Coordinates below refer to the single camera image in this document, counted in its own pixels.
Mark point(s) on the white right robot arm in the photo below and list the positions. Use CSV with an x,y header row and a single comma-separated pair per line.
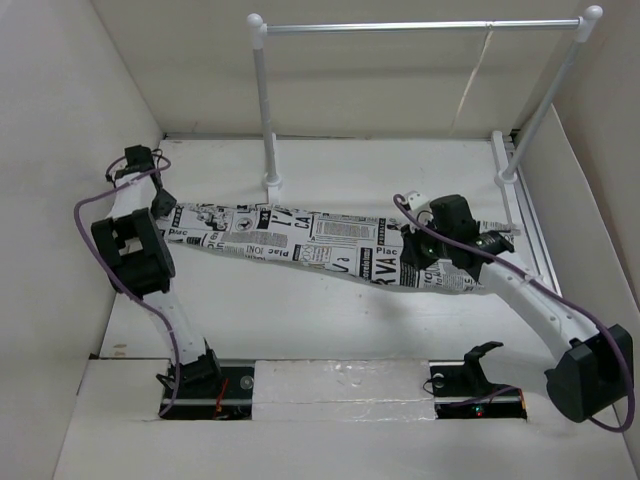
x,y
593,378

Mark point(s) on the white metal clothes rack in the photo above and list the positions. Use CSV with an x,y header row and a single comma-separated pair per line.
x,y
439,81

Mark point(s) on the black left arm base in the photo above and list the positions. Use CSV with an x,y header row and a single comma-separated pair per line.
x,y
230,400

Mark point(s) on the aluminium rail right side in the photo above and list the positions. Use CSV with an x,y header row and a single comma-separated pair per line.
x,y
537,248

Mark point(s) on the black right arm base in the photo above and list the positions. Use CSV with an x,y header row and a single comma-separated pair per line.
x,y
462,391

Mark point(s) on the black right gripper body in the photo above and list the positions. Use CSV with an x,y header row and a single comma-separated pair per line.
x,y
423,251

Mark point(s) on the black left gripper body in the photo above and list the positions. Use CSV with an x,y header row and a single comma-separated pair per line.
x,y
161,204

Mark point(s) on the newspaper print trousers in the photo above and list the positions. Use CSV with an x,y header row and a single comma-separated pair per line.
x,y
365,248

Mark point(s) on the beige clothes hanger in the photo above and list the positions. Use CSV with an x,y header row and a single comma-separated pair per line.
x,y
487,39

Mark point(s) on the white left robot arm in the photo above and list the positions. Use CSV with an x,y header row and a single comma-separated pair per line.
x,y
130,243

